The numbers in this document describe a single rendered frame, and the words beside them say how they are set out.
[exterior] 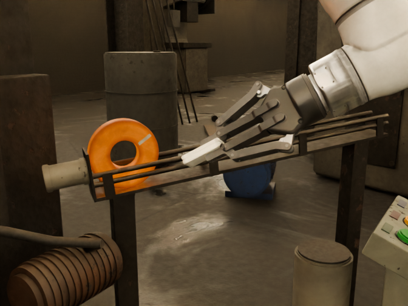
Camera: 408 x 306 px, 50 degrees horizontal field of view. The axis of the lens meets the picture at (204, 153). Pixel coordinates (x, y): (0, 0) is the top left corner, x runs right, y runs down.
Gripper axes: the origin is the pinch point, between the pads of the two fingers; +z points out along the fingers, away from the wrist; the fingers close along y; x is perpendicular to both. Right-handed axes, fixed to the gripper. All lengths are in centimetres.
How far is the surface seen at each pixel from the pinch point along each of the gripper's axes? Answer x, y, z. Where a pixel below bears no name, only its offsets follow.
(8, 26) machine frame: 1, -51, 33
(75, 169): 8.0, -13.6, 30.1
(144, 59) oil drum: 189, -168, 73
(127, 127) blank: 12.5, -19.0, 17.8
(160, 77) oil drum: 204, -157, 71
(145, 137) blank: 16.2, -16.6, 16.2
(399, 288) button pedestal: 31.6, 30.7, -17.4
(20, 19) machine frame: 3, -53, 31
